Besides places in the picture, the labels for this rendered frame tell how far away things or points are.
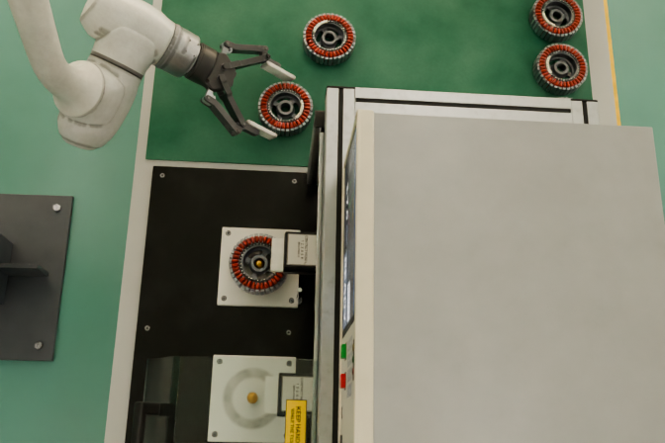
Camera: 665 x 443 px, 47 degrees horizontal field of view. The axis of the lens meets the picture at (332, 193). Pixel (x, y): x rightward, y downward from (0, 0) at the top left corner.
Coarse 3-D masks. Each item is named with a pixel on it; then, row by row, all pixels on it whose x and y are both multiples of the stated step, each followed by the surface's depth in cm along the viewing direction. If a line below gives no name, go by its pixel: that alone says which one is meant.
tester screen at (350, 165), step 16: (352, 144) 103; (352, 160) 102; (352, 176) 101; (352, 192) 100; (352, 208) 99; (352, 224) 98; (352, 240) 97; (352, 256) 96; (352, 272) 95; (352, 288) 94; (352, 304) 93
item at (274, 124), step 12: (276, 84) 156; (288, 84) 156; (264, 96) 155; (276, 96) 156; (288, 96) 158; (300, 96) 156; (264, 108) 154; (276, 108) 157; (300, 108) 157; (312, 108) 155; (264, 120) 154; (276, 120) 154; (288, 120) 154; (300, 120) 154; (276, 132) 154; (288, 132) 154; (300, 132) 156
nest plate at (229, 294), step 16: (224, 240) 145; (224, 256) 144; (224, 272) 143; (224, 288) 142; (240, 288) 142; (288, 288) 143; (224, 304) 141; (240, 304) 141; (256, 304) 142; (272, 304) 142; (288, 304) 142
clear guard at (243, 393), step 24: (168, 360) 112; (192, 360) 110; (216, 360) 110; (240, 360) 111; (264, 360) 111; (288, 360) 111; (312, 360) 111; (144, 384) 114; (168, 384) 110; (192, 384) 109; (216, 384) 109; (240, 384) 109; (264, 384) 110; (288, 384) 110; (312, 384) 110; (168, 408) 109; (192, 408) 108; (216, 408) 108; (240, 408) 108; (264, 408) 109; (312, 408) 109; (144, 432) 111; (168, 432) 107; (192, 432) 107; (216, 432) 107; (240, 432) 107; (264, 432) 108; (312, 432) 108
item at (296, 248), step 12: (276, 240) 136; (288, 240) 132; (300, 240) 132; (312, 240) 132; (276, 252) 135; (288, 252) 131; (300, 252) 131; (312, 252) 131; (276, 264) 134; (288, 264) 130; (300, 264) 131; (312, 264) 131
